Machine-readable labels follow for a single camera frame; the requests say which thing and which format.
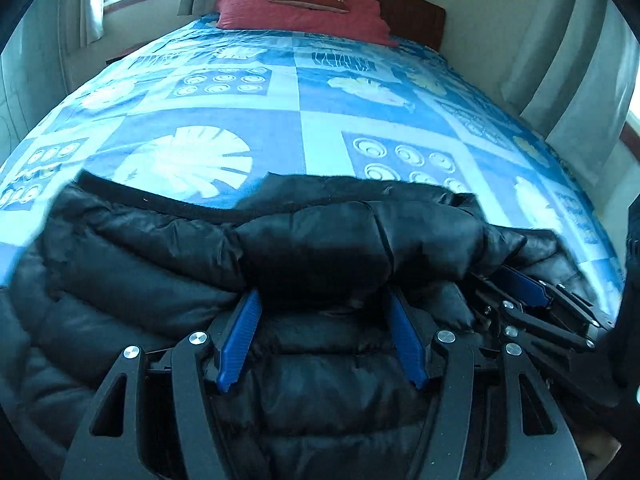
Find blue patterned bed sheet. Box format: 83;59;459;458
0;15;626;321

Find white sheer curtain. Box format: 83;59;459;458
80;0;108;46

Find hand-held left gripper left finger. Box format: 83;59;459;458
60;287;263;480

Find pale patterned wardrobe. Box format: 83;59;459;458
0;25;76;161

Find wide pale curtain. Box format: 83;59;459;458
500;0;637;186

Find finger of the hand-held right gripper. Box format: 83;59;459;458
470;282;598;356
492;262;616;333

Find wooden headboard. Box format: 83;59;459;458
259;0;446;52

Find black puffer jacket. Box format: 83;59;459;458
0;170;591;480

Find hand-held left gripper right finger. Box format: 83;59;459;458
387;285;588;480

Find red pillow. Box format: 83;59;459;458
216;0;401;48

